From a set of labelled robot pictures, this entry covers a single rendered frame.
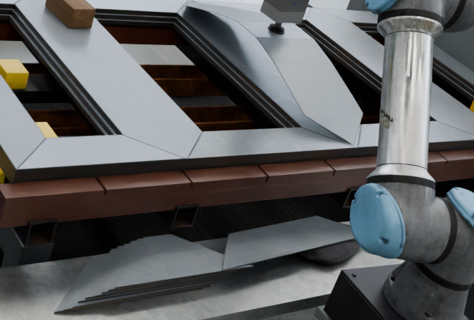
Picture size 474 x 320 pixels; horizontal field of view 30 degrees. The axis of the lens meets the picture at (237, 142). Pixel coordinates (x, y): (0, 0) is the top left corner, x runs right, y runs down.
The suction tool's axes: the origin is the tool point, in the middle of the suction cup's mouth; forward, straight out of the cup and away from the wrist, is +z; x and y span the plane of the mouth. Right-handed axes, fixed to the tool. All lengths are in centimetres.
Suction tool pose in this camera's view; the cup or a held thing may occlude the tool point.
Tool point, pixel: (274, 34)
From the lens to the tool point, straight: 214.1
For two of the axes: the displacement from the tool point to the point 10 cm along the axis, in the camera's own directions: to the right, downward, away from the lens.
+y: -7.4, 1.0, -6.7
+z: -3.0, 8.4, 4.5
